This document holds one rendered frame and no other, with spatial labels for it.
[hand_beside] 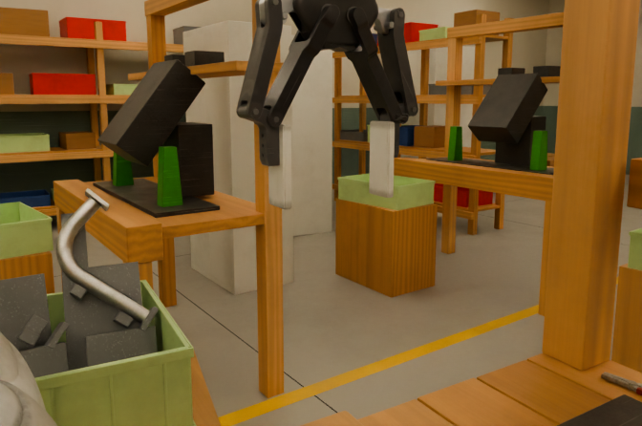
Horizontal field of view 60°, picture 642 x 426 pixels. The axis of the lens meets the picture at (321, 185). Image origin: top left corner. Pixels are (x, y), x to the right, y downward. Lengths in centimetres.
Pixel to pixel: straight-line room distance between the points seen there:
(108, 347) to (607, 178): 99
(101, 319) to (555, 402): 87
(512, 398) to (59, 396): 74
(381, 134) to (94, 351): 83
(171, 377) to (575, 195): 79
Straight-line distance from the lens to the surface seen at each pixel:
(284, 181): 46
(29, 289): 125
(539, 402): 107
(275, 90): 47
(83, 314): 125
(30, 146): 649
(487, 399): 105
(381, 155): 52
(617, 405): 106
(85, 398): 102
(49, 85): 652
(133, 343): 120
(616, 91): 112
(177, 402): 106
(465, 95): 590
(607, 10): 110
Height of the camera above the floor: 138
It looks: 9 degrees down
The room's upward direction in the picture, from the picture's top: straight up
